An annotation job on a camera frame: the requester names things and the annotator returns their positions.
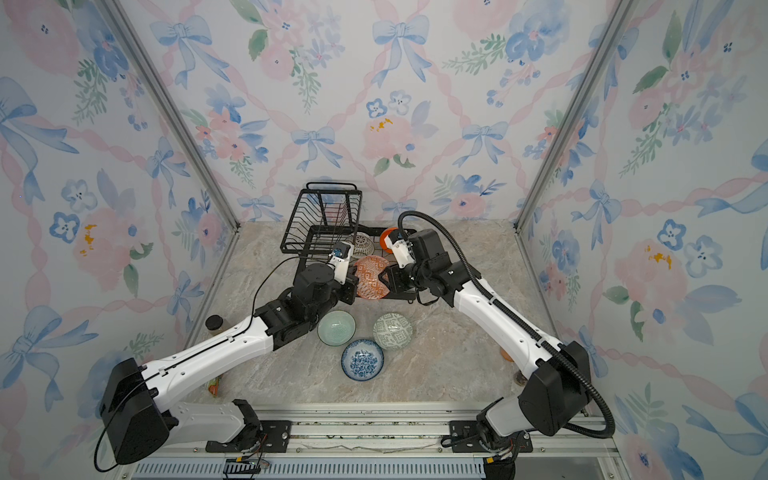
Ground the green packet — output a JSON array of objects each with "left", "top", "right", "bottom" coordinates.
[{"left": 207, "top": 376, "right": 221, "bottom": 397}]

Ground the white brown patterned bowl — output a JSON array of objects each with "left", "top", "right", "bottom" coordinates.
[{"left": 349, "top": 234, "right": 375, "bottom": 258}]

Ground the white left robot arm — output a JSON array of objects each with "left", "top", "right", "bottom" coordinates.
[{"left": 99, "top": 260, "right": 358, "bottom": 465}]

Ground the black wire dish rack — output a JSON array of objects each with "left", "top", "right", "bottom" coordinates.
[{"left": 280, "top": 181, "right": 397, "bottom": 272}]

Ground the aluminium right corner post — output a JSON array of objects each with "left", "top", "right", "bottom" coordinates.
[{"left": 514, "top": 0, "right": 635, "bottom": 234}]

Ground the aluminium left corner post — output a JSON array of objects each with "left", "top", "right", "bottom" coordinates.
[{"left": 96, "top": 1, "right": 240, "bottom": 232}]

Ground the dark spice jar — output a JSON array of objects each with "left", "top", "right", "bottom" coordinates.
[{"left": 514, "top": 371, "right": 527, "bottom": 386}]

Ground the blue patterned ceramic bowl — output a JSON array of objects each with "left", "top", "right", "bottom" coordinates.
[{"left": 341, "top": 339, "right": 384, "bottom": 382}]

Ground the aluminium corner post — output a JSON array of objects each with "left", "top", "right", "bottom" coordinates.
[
  {"left": 514, "top": 0, "right": 635, "bottom": 234},
  {"left": 96, "top": 1, "right": 240, "bottom": 232}
]

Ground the red patterned ceramic bowl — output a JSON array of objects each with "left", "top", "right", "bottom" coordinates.
[{"left": 355, "top": 255, "right": 390, "bottom": 300}]

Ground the pale green ceramic bowl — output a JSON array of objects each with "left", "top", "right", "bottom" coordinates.
[{"left": 317, "top": 311, "right": 356, "bottom": 347}]

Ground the orange plastic bowl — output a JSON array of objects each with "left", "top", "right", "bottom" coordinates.
[{"left": 380, "top": 227, "right": 399, "bottom": 242}]

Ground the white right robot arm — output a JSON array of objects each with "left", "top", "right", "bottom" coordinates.
[{"left": 395, "top": 252, "right": 591, "bottom": 438}]

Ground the black corrugated cable conduit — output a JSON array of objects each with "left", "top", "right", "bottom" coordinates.
[{"left": 397, "top": 209, "right": 617, "bottom": 439}]

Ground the black lid jar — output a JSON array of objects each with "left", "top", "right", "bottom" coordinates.
[{"left": 205, "top": 315, "right": 226, "bottom": 335}]

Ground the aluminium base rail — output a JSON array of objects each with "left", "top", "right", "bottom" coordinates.
[{"left": 118, "top": 401, "right": 629, "bottom": 479}]

